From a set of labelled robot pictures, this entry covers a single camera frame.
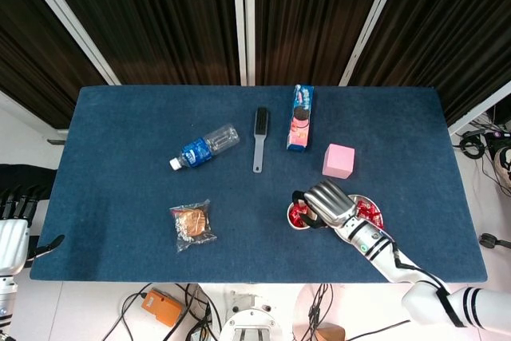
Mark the clear bottle blue label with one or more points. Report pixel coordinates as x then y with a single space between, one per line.
195 152

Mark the grey brush black bristles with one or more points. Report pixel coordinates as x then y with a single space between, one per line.
261 125

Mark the white black sneaker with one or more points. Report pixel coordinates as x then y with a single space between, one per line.
505 165

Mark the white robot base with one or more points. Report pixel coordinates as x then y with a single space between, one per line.
251 321

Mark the brown wooden object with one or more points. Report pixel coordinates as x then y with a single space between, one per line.
331 335

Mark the blue pink cookie box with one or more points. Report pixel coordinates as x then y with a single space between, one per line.
299 133

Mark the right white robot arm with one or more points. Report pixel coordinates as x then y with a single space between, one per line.
367 237

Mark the orange device box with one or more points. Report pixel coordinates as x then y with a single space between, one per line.
161 307

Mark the bread in clear wrapper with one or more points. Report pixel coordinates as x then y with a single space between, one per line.
192 222

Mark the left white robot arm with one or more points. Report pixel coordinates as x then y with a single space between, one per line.
6 301

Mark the black bulky object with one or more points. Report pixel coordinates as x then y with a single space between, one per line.
24 175

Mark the blue table cloth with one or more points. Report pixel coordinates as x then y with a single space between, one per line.
120 197

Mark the white frame post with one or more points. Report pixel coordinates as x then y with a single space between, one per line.
250 37
372 17
65 13
479 109
238 17

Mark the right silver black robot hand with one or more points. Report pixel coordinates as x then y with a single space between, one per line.
331 203

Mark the pink foam cube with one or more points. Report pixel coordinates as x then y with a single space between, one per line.
338 159

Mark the white paper cup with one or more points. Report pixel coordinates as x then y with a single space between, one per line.
297 228

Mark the silver metal plate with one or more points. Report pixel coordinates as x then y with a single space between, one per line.
361 197

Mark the dark pleated curtain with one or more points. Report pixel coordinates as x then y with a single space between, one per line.
32 57
311 17
159 17
459 37

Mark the red candy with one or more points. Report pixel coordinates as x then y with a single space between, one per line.
364 206
296 215
375 217

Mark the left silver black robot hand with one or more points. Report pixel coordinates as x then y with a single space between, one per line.
12 245

